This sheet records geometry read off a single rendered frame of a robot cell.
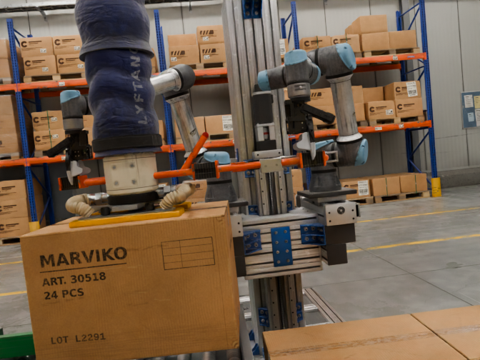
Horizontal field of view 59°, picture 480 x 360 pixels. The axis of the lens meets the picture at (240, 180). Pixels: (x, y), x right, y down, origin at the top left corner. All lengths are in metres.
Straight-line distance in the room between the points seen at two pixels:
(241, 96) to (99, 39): 0.92
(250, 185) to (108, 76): 1.00
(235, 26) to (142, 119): 0.98
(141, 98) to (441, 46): 10.77
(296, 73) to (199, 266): 0.68
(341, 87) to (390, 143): 9.05
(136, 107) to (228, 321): 0.71
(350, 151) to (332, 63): 0.39
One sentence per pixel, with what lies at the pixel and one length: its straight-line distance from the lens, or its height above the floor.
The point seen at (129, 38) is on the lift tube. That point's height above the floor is 1.63.
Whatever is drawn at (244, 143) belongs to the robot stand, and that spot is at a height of 1.30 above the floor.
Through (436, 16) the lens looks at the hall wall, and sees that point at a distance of 11.96.
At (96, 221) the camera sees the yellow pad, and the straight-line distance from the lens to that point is 1.37.
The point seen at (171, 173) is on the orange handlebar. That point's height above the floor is 1.20.
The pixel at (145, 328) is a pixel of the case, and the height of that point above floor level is 0.76.
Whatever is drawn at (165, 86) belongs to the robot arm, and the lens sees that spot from 1.83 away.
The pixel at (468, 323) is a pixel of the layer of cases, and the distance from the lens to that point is 1.85.
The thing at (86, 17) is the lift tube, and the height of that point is 1.70.
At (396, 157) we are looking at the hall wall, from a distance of 10.99.
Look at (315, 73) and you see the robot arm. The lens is 1.54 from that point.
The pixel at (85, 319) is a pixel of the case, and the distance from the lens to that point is 1.39.
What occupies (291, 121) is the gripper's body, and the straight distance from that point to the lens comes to 1.41.
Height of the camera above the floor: 1.23
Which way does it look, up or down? 3 degrees down
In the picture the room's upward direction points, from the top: 6 degrees counter-clockwise
